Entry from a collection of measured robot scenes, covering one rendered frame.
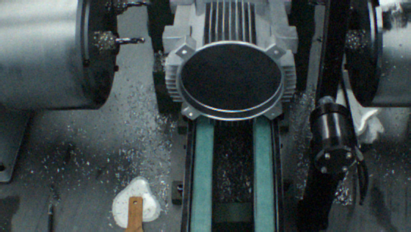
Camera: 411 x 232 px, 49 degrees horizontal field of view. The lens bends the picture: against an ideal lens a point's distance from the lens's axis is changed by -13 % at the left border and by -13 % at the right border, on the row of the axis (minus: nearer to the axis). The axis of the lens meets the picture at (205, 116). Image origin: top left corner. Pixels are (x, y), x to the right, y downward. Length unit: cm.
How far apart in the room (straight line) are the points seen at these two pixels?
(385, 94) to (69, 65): 47
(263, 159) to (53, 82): 34
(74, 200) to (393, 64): 59
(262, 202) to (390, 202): 28
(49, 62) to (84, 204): 29
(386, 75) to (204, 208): 33
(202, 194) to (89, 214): 24
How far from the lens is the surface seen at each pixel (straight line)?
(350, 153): 64
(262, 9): 74
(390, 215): 88
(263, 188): 73
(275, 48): 69
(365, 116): 101
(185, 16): 78
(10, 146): 97
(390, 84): 74
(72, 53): 71
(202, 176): 75
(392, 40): 71
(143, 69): 109
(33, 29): 73
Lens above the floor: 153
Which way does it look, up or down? 48 degrees down
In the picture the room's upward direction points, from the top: 4 degrees counter-clockwise
